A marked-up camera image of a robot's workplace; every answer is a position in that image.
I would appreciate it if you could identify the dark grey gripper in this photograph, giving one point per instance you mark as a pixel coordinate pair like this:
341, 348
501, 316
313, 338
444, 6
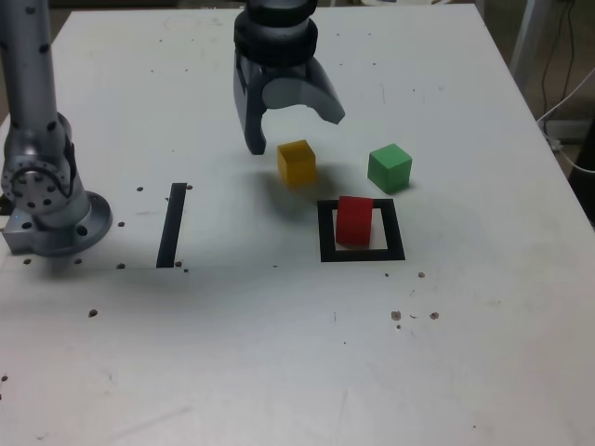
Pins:
279, 72

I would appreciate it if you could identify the yellow cube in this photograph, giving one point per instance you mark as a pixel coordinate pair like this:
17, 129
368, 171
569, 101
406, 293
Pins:
297, 165

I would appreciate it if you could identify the green cube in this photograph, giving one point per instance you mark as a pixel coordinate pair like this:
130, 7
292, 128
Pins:
389, 168

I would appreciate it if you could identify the red cube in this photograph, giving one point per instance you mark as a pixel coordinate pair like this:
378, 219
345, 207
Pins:
354, 223

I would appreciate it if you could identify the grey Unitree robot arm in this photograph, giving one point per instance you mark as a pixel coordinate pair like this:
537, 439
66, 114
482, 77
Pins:
28, 93

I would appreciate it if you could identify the black tape square outline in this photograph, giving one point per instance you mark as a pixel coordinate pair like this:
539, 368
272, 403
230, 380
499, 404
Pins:
325, 232

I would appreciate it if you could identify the black tape strip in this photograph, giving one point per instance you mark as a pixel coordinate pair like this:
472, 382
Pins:
171, 223

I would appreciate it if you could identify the white metal stand leg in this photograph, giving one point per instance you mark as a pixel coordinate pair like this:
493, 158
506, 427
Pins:
525, 46

